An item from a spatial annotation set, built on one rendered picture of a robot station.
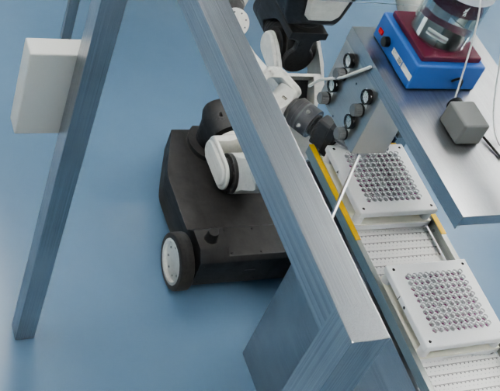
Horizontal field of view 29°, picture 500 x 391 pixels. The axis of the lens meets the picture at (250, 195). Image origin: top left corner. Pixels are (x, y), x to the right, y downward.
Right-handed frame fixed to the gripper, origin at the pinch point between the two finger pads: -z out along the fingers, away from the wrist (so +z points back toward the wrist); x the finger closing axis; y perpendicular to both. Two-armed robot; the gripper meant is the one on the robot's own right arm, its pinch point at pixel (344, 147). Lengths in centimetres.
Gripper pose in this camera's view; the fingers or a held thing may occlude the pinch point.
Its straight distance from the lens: 269.0
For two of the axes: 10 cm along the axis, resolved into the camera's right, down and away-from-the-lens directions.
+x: -3.0, 6.8, 6.7
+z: -7.5, -6.0, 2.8
